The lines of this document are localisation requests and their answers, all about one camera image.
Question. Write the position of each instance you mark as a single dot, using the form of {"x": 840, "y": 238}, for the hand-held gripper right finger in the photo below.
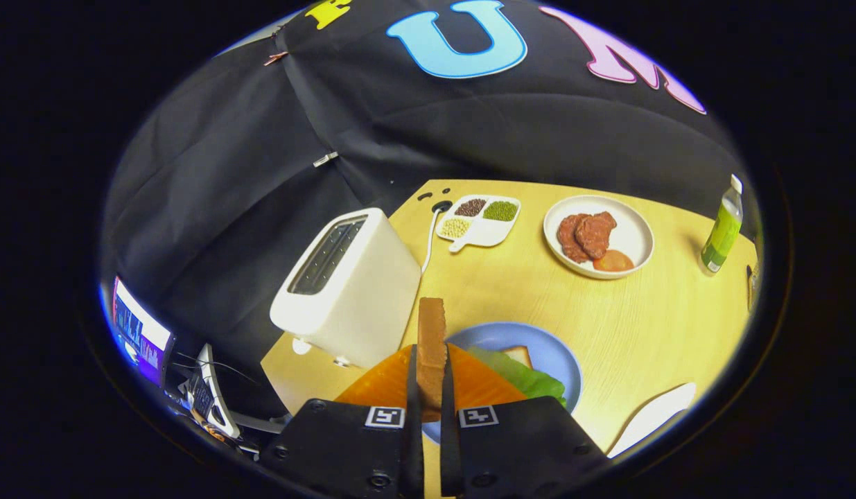
{"x": 447, "y": 443}

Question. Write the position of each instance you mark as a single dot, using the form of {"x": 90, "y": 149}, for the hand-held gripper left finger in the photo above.
{"x": 414, "y": 443}

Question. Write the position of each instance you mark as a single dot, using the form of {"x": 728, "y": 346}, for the green lettuce leaf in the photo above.
{"x": 531, "y": 378}

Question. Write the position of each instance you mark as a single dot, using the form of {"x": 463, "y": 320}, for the toasted bread slice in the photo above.
{"x": 432, "y": 333}

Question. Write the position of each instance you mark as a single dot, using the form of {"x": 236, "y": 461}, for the white bread slice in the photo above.
{"x": 518, "y": 355}

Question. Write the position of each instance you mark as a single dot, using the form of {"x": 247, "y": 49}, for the blue plate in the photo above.
{"x": 497, "y": 336}

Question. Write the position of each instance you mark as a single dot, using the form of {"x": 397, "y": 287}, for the white toaster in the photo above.
{"x": 358, "y": 291}

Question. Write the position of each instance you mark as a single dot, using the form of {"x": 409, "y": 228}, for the small white oval plate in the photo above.
{"x": 653, "y": 416}

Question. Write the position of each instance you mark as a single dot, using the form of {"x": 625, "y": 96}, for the white divided dish with beans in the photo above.
{"x": 486, "y": 232}

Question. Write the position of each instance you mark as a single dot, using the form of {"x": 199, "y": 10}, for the brown meat patty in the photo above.
{"x": 566, "y": 239}
{"x": 597, "y": 232}

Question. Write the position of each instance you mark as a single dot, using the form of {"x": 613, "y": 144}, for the red tomato slice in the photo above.
{"x": 615, "y": 261}

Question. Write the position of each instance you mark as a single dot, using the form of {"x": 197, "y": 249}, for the round white plate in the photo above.
{"x": 632, "y": 232}

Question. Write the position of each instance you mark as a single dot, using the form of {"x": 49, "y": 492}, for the computer monitor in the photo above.
{"x": 140, "y": 333}

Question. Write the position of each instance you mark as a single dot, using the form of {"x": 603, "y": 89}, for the silver cloth clip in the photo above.
{"x": 325, "y": 159}

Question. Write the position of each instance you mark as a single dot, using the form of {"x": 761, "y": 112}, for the black backdrop cloth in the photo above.
{"x": 469, "y": 125}

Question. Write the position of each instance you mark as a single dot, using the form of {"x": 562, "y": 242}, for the green label plastic bottle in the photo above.
{"x": 722, "y": 232}

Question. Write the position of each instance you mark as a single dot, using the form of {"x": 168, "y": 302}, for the pink cloth clip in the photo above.
{"x": 276, "y": 58}

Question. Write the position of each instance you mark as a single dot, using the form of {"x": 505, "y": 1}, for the white curved frame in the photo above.
{"x": 209, "y": 388}

